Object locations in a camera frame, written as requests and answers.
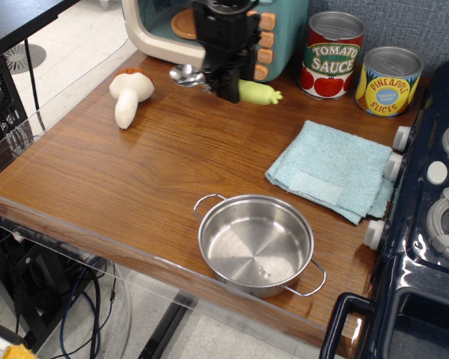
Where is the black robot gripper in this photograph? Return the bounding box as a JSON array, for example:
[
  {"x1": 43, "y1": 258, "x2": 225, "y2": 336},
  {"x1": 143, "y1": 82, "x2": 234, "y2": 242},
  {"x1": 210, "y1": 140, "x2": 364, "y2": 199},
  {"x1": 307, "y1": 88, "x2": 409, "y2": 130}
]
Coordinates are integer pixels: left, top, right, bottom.
[{"x1": 192, "y1": 1, "x2": 260, "y2": 103}]

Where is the spoon with green carrot handle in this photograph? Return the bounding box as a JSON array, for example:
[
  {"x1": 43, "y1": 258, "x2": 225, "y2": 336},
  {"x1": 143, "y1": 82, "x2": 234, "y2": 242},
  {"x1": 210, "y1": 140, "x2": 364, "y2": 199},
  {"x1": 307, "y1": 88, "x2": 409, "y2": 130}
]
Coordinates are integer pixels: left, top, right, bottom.
[{"x1": 169, "y1": 64, "x2": 283, "y2": 105}]

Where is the white plush mushroom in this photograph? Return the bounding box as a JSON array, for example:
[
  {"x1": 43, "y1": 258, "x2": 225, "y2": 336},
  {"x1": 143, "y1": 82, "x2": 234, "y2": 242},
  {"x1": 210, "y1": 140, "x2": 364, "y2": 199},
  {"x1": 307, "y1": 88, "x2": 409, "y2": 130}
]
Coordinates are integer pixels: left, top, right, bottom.
[{"x1": 109, "y1": 67, "x2": 155, "y2": 129}]

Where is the light blue folded cloth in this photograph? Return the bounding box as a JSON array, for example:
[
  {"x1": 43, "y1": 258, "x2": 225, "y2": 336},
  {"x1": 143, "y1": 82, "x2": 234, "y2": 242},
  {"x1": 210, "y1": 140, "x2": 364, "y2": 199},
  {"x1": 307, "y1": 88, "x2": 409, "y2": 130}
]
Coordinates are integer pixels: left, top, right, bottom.
[{"x1": 266, "y1": 120, "x2": 394, "y2": 225}]

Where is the toy microwave oven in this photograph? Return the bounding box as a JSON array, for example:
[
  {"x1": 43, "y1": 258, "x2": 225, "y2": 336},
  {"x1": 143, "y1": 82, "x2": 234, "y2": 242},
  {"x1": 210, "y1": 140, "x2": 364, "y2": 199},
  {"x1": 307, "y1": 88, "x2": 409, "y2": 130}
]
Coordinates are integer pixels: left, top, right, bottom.
[{"x1": 121, "y1": 1, "x2": 308, "y2": 82}]

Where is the tomato sauce can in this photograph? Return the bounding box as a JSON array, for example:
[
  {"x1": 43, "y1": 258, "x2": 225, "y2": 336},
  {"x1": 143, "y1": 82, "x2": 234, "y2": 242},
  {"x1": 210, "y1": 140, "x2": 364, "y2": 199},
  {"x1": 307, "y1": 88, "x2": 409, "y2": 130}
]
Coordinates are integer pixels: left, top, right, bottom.
[{"x1": 299, "y1": 11, "x2": 365, "y2": 99}]

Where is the pineapple slices can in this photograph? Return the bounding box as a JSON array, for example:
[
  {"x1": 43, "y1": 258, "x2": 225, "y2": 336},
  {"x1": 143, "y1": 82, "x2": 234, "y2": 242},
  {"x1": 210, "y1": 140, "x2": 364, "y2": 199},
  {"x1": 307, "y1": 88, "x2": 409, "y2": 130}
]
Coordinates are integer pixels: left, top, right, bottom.
[{"x1": 355, "y1": 46, "x2": 424, "y2": 117}]

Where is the stainless steel pot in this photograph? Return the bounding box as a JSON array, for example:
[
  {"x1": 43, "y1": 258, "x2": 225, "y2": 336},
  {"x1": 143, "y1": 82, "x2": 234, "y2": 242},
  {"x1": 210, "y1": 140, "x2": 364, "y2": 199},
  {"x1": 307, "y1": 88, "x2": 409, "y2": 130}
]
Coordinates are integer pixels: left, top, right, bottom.
[{"x1": 193, "y1": 194, "x2": 328, "y2": 298}]

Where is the black desk at left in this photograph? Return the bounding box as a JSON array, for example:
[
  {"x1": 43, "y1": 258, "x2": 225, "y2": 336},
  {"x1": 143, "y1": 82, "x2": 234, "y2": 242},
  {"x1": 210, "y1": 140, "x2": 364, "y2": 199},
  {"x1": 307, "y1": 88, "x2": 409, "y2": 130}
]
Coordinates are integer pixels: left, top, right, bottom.
[{"x1": 0, "y1": 0, "x2": 78, "y2": 56}]

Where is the dark blue toy stove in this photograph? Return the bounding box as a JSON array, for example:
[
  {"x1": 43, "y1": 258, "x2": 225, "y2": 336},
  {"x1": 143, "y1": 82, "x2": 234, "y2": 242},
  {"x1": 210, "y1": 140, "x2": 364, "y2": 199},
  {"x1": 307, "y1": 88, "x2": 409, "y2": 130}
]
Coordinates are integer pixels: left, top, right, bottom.
[{"x1": 320, "y1": 61, "x2": 449, "y2": 358}]

